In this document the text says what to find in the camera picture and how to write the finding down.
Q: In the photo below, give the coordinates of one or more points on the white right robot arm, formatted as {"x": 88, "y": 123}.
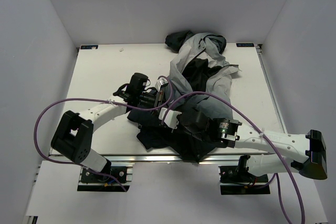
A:
{"x": 304, "y": 154}

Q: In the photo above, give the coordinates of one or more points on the aluminium front table rail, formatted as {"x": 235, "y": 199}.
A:
{"x": 171, "y": 158}

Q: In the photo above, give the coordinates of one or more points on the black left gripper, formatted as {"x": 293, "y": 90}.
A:
{"x": 155, "y": 100}

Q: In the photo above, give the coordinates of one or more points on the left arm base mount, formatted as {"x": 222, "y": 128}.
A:
{"x": 118, "y": 181}

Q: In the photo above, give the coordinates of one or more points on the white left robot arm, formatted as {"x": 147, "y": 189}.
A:
{"x": 73, "y": 136}

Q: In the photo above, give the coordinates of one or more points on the blue label sticker right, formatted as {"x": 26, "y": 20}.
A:
{"x": 244, "y": 44}

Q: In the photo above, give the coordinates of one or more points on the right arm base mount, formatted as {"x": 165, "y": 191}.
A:
{"x": 236, "y": 180}

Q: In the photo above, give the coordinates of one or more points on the dark navy and grey jacket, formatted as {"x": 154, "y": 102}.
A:
{"x": 200, "y": 67}

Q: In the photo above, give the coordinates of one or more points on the blue label sticker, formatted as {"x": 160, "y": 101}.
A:
{"x": 88, "y": 47}
{"x": 244, "y": 44}

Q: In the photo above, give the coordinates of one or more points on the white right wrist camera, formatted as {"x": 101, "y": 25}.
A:
{"x": 169, "y": 118}

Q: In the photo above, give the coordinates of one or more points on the aluminium right side rail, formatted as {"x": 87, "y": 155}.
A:
{"x": 271, "y": 90}

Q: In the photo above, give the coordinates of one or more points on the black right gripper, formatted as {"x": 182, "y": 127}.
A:
{"x": 178, "y": 119}

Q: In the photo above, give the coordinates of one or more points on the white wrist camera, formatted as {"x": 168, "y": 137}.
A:
{"x": 161, "y": 83}
{"x": 169, "y": 118}

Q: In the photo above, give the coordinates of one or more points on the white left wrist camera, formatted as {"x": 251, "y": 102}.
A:
{"x": 161, "y": 83}

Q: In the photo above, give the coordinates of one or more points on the blue label sticker left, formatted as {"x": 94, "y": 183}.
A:
{"x": 88, "y": 47}

